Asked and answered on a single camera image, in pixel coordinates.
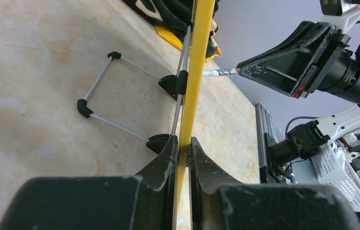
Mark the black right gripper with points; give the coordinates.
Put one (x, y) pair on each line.
(286, 67)

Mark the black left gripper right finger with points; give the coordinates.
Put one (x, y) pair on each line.
(221, 202)

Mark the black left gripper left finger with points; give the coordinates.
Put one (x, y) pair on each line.
(143, 201)

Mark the white marker pen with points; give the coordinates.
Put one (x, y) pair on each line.
(220, 72)

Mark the yellow framed whiteboard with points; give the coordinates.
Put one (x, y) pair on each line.
(201, 18)

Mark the black floral blanket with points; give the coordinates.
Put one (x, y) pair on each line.
(173, 15)

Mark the yellow cloth under blanket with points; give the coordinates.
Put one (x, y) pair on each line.
(174, 41)

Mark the aluminium frame rail right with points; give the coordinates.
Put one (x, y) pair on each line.
(269, 133)

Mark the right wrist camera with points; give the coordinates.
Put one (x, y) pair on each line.
(342, 13)

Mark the metal whiteboard stand frame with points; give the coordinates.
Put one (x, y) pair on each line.
(136, 101)

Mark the white perforated cable tray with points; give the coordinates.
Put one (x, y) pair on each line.
(333, 168)

